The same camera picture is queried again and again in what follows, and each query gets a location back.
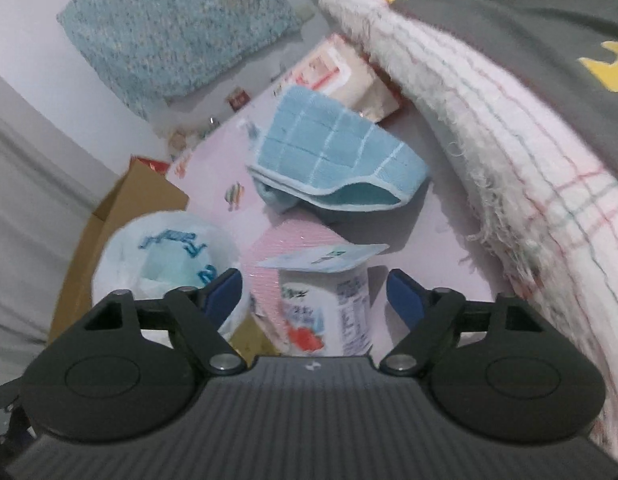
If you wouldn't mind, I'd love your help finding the grey blanket with yellow prints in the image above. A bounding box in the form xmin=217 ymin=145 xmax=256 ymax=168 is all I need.
xmin=334 ymin=0 xmax=618 ymax=181

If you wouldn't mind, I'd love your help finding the white and pink tissue pack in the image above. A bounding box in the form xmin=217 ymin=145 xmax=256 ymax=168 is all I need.
xmin=271 ymin=32 xmax=402 ymax=123

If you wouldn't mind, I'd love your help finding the white plaid fringed blanket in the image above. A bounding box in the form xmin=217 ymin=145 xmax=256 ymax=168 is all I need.
xmin=319 ymin=0 xmax=618 ymax=466

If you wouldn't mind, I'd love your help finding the white plastic pack blue print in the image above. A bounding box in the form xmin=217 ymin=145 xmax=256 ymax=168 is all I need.
xmin=91 ymin=210 xmax=250 ymax=346

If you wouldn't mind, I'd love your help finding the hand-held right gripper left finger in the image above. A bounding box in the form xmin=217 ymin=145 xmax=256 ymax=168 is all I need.
xmin=84 ymin=269 xmax=243 ymax=376

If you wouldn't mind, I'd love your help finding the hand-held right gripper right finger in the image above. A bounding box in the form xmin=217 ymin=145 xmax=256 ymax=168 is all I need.
xmin=379 ymin=269 xmax=544 ymax=375

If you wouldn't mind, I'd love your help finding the grey fabric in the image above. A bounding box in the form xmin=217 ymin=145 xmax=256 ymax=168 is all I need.
xmin=0 ymin=67 xmax=124 ymax=391

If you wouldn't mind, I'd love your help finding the pink bed sheet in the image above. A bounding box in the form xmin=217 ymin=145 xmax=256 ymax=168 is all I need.
xmin=166 ymin=35 xmax=520 ymax=306

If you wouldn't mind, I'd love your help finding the blue checked towel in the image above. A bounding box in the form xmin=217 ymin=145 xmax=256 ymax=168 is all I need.
xmin=246 ymin=85 xmax=430 ymax=226

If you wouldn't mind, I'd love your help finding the white yogurt cup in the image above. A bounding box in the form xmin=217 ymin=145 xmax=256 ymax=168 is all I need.
xmin=256 ymin=244 xmax=390 ymax=357

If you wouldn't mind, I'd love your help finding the pink striped cloth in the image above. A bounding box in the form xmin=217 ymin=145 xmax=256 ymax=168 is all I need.
xmin=241 ymin=224 xmax=340 ymax=356

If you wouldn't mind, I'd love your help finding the cardboard box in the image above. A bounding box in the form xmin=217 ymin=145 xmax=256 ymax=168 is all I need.
xmin=49 ymin=157 xmax=280 ymax=356

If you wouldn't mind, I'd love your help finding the blue knitted cushion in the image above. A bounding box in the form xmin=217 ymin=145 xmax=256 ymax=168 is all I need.
xmin=56 ymin=0 xmax=314 ymax=121

